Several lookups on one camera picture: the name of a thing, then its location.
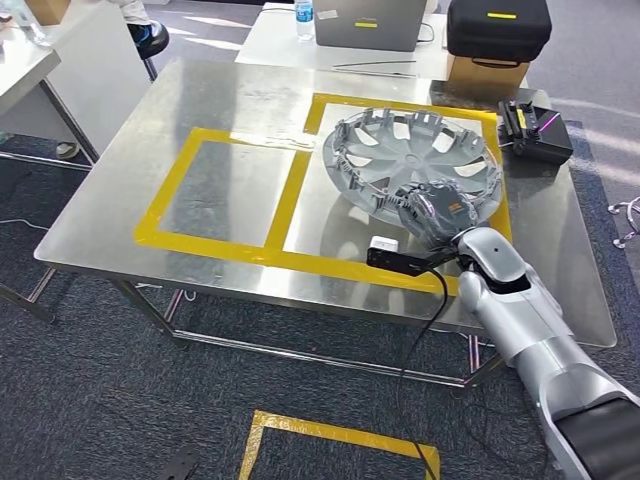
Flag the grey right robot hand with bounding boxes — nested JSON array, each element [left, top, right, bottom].
[[397, 182, 478, 253]]

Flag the grey wheel hubcap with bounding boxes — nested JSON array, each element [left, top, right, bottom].
[[322, 107, 503, 230]]

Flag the steel workbench table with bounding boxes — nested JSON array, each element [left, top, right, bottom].
[[32, 56, 618, 400]]

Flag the brown cardboard box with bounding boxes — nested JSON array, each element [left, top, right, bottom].
[[445, 52, 531, 99], [23, 0, 72, 28]]

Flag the black remote controller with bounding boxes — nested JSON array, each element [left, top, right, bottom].
[[496, 99, 575, 167]]

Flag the black carrying case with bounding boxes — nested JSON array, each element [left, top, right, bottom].
[[445, 0, 555, 66]]

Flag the grey laptop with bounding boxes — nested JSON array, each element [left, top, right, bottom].
[[312, 0, 429, 54]]

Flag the chrome chair base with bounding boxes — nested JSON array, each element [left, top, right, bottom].
[[606, 195, 640, 252]]

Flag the clear water bottle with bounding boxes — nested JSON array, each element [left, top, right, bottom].
[[293, 0, 315, 43]]

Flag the white table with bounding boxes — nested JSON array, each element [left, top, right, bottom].
[[233, 1, 532, 89]]

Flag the black round stool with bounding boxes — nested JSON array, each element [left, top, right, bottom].
[[125, 19, 172, 83]]

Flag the white partition panel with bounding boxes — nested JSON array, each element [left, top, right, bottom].
[[45, 0, 155, 162]]

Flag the person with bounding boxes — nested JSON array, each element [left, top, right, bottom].
[[106, 0, 152, 28]]

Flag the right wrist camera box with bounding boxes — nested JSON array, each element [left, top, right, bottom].
[[366, 235, 458, 276]]

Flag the white floor cable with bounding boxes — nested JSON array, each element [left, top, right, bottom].
[[0, 217, 52, 234]]

